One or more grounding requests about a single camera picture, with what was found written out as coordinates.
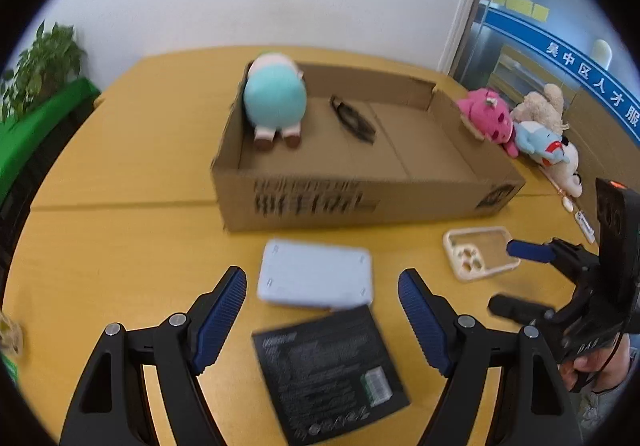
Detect white power bank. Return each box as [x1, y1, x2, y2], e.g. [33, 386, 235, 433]
[257, 239, 374, 310]

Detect brown cardboard box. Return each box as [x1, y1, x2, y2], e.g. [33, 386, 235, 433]
[212, 63, 525, 232]

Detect beige plush bear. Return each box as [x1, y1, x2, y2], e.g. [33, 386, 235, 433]
[511, 83, 567, 135]

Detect large potted green plant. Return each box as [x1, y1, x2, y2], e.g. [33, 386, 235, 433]
[1, 21, 86, 122]

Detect green cloth covered bench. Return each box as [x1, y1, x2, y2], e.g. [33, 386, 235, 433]
[0, 77, 101, 200]

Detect black product box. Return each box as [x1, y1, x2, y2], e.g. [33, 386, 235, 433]
[252, 305, 410, 445]

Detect black sunglasses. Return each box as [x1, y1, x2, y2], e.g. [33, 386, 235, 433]
[330, 94, 376, 145]

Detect pig plush toy green hair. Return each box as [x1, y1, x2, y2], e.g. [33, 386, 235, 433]
[243, 52, 307, 151]

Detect paper cup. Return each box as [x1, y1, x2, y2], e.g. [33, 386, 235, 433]
[0, 311, 23, 357]

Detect light blue plush toy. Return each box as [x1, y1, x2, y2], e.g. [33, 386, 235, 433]
[514, 121, 582, 198]

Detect clear white phone case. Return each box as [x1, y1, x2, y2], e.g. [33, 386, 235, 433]
[442, 226, 521, 282]

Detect person right hand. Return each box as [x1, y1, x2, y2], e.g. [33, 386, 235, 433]
[559, 334, 631, 393]

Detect pink plush toy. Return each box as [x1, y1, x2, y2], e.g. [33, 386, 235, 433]
[456, 88, 518, 159]

